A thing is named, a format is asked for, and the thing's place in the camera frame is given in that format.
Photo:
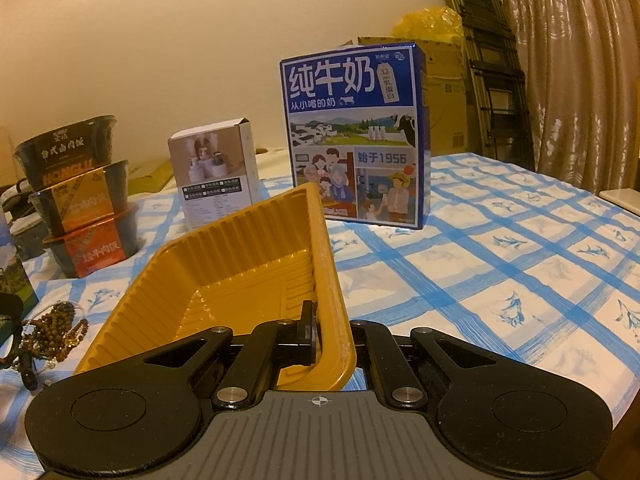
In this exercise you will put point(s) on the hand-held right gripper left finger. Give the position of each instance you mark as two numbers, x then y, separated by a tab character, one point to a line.
309	332

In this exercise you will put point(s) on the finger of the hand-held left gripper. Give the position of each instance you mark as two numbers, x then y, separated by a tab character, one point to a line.
29	372

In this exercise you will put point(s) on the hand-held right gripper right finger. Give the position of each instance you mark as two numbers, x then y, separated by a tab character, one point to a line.
371	341

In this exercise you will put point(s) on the yellow plastic tray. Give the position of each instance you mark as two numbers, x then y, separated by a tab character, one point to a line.
235	270

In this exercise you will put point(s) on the green printed box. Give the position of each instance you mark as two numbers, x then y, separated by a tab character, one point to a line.
15	260

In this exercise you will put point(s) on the blue checked tablecloth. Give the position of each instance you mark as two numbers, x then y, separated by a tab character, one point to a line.
500	260

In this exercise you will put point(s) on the small white product box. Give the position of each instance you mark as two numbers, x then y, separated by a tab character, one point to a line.
215	175

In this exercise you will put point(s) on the black orange instant food bowl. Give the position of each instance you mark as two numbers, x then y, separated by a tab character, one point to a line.
80	195

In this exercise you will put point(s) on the blue milk carton box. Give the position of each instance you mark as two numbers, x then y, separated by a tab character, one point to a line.
350	135

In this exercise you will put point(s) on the flat cardboard piece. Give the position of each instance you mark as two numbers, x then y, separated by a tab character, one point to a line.
150	172

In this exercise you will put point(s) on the small cardboard box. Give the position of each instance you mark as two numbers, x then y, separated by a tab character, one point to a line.
445	100

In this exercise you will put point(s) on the white wooden chair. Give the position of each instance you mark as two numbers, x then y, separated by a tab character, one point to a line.
622	199

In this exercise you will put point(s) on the yellow plastic bag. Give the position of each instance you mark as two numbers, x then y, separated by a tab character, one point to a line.
430	22

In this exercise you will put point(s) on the beige patterned curtain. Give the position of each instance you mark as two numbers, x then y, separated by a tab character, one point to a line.
580	70

